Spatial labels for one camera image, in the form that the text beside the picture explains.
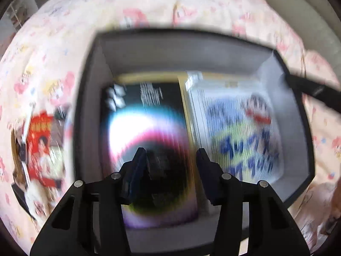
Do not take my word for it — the black book with colourful circle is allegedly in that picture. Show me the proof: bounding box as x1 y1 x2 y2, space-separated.
100 81 200 230

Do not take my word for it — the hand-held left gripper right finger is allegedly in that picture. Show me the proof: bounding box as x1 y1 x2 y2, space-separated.
196 148 311 256

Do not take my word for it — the pink printed blanket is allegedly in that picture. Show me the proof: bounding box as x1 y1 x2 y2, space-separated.
0 0 341 254

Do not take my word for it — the white shelf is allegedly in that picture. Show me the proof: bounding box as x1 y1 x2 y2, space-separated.
5 0 30 30

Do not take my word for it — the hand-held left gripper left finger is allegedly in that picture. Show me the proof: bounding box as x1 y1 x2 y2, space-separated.
30 147 147 256

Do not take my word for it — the black storage box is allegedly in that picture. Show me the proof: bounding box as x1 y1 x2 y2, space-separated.
73 28 316 256

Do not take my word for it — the red printed packet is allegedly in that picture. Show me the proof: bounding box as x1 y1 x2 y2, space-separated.
11 111 67 219

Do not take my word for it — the grey padded bed frame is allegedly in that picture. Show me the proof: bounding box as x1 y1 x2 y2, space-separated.
245 0 341 56

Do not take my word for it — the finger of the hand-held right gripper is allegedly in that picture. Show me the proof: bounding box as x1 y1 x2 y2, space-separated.
285 72 341 108

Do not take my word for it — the white card with blue print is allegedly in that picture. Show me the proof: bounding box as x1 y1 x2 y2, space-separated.
186 72 284 214

